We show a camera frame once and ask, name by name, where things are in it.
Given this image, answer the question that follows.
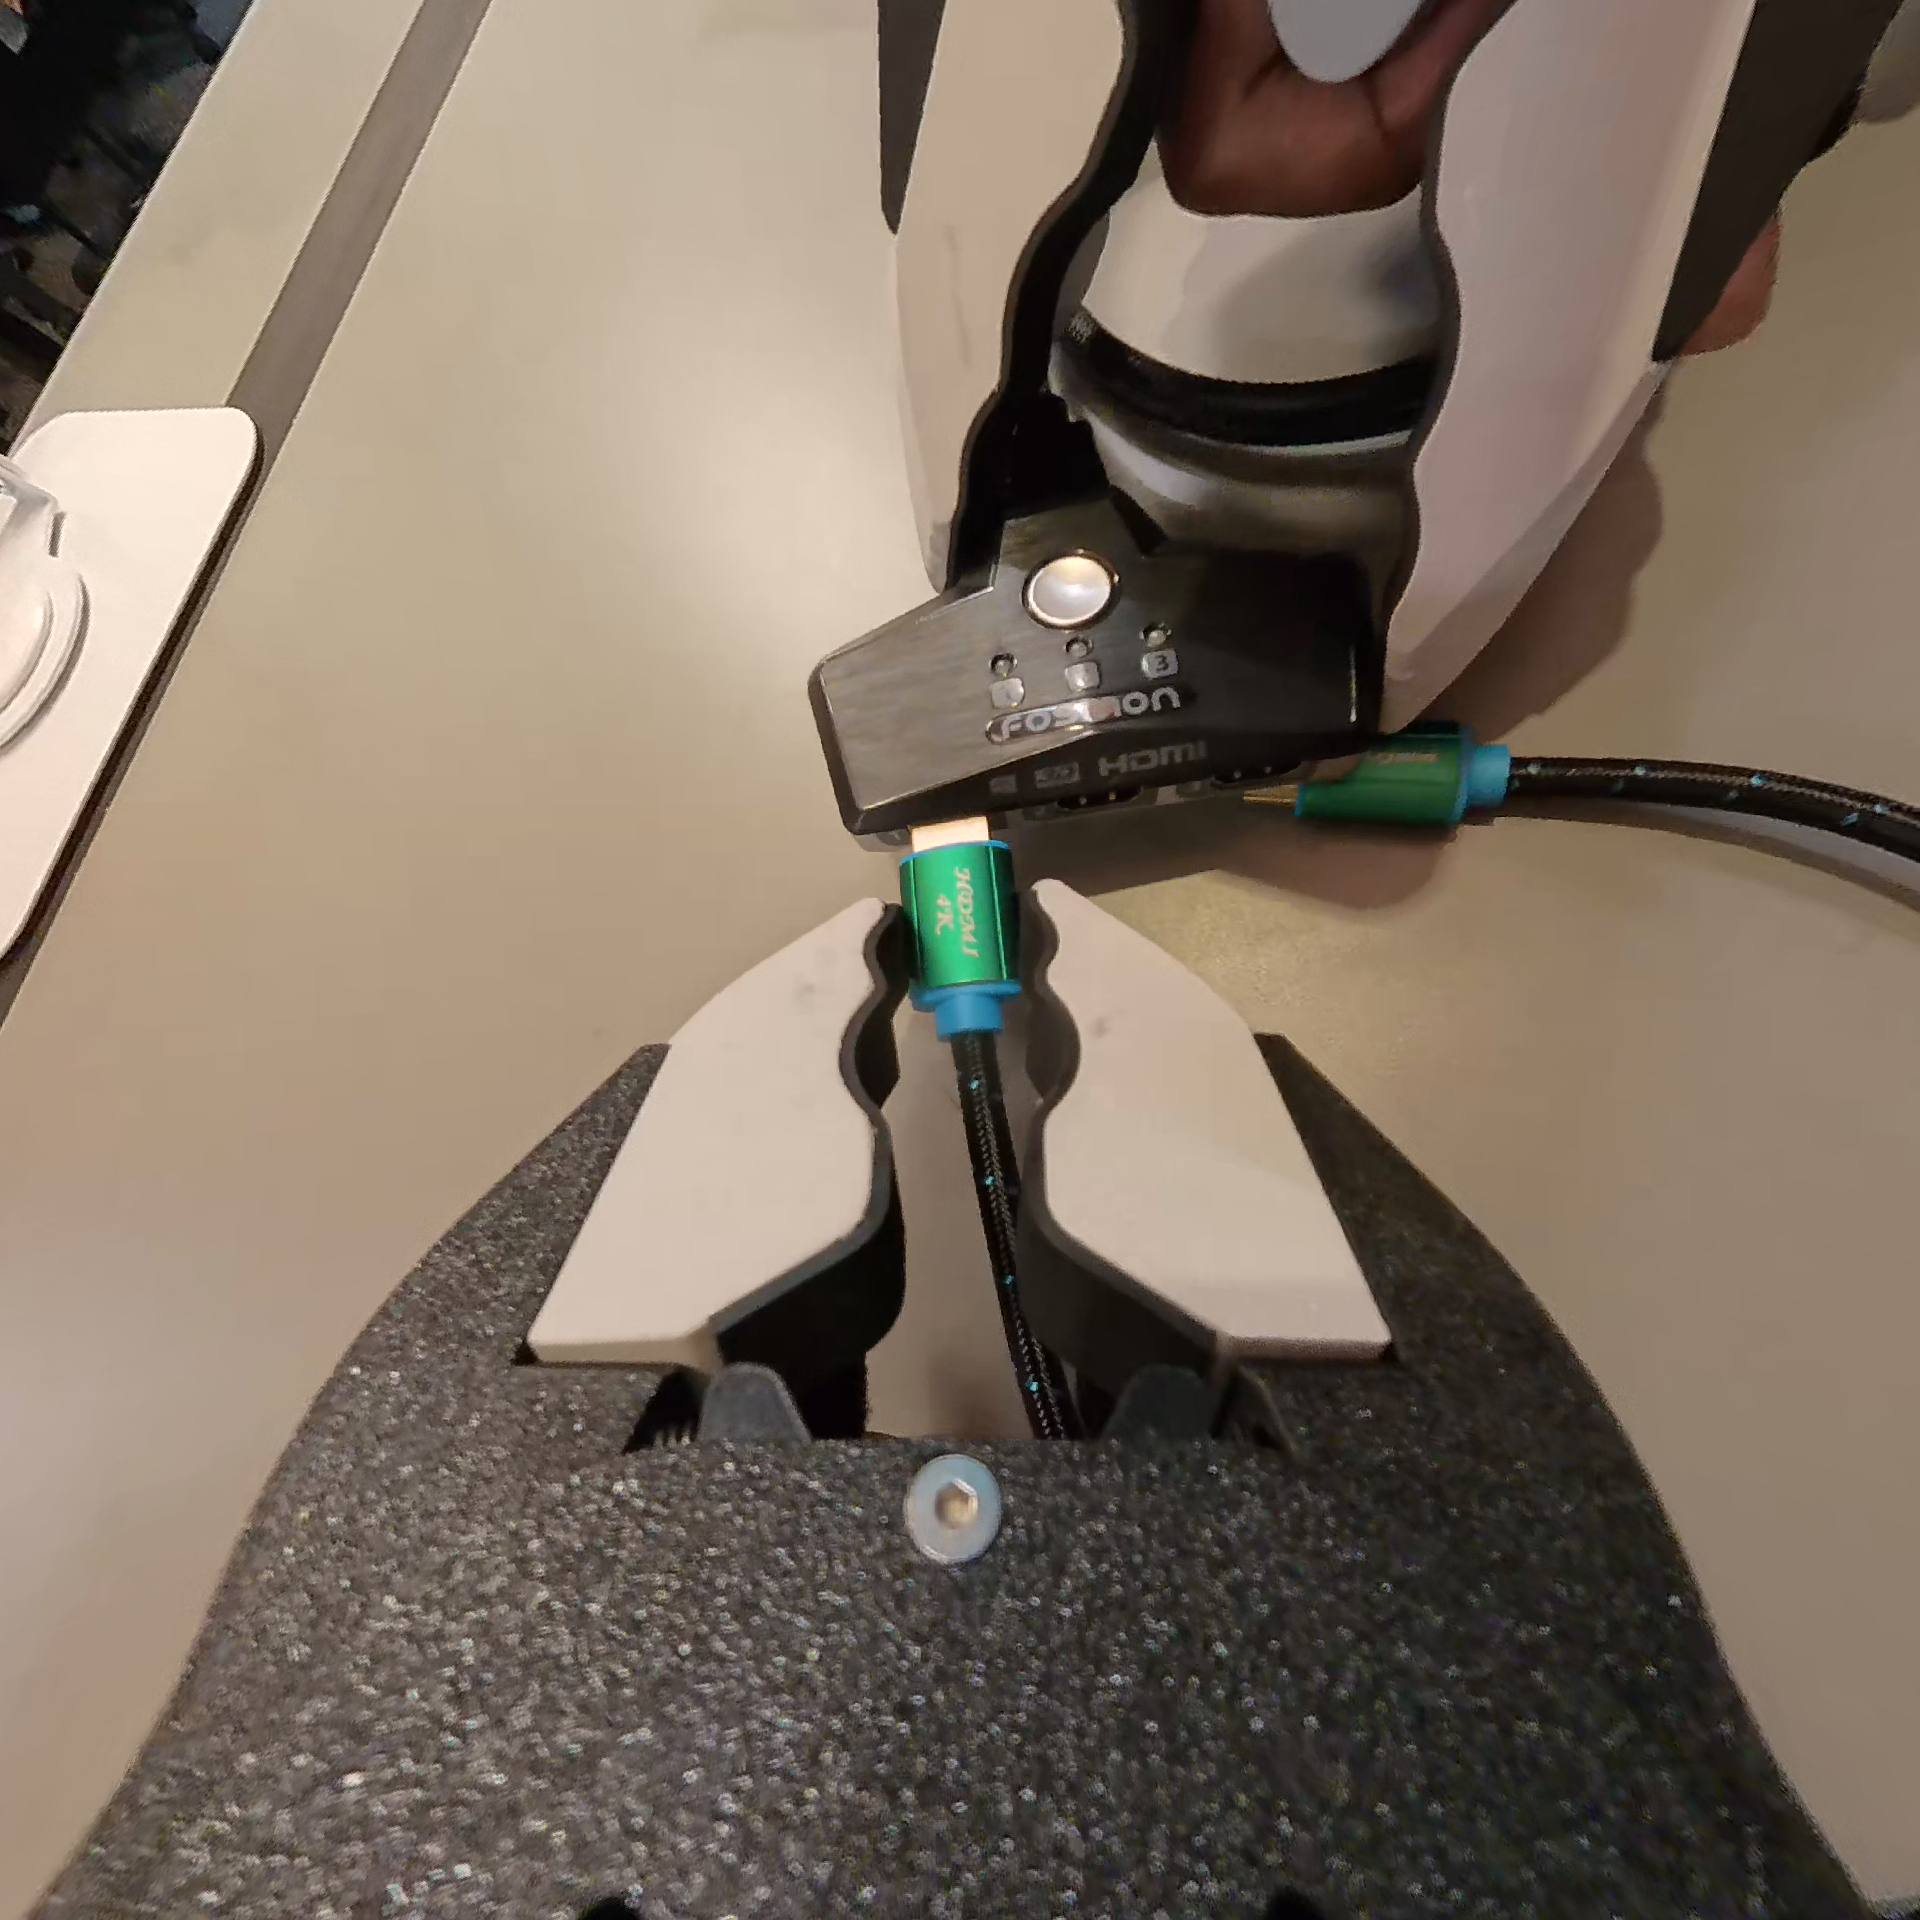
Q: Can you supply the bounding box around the green plug braided cable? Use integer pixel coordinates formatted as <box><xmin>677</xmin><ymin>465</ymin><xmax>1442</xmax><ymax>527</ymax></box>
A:
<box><xmin>897</xmin><ymin>817</ymin><xmax>1080</xmax><ymax>1443</ymax></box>
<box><xmin>1051</xmin><ymin>308</ymin><xmax>1433</xmax><ymax>452</ymax></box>
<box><xmin>1252</xmin><ymin>725</ymin><xmax>1920</xmax><ymax>905</ymax></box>

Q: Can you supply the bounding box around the black metal switch box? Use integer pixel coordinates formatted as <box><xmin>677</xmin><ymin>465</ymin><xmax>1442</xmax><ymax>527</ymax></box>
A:
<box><xmin>811</xmin><ymin>511</ymin><xmax>1375</xmax><ymax>839</ymax></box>

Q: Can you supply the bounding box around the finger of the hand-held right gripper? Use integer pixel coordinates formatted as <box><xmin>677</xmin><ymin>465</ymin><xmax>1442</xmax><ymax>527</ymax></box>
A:
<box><xmin>1356</xmin><ymin>0</ymin><xmax>1761</xmax><ymax>743</ymax></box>
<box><xmin>882</xmin><ymin>0</ymin><xmax>1193</xmax><ymax>597</ymax></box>

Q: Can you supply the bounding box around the person's right hand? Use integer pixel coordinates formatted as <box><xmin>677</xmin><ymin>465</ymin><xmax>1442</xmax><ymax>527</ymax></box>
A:
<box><xmin>1162</xmin><ymin>0</ymin><xmax>1453</xmax><ymax>214</ymax></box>

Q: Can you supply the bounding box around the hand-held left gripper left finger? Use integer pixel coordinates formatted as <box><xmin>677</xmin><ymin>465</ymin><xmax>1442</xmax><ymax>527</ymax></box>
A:
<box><xmin>527</xmin><ymin>897</ymin><xmax>902</xmax><ymax>1371</ymax></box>

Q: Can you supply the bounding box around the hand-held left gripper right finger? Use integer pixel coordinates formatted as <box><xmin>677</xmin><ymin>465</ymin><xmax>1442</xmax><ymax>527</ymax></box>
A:
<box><xmin>1027</xmin><ymin>883</ymin><xmax>1395</xmax><ymax>1368</ymax></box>

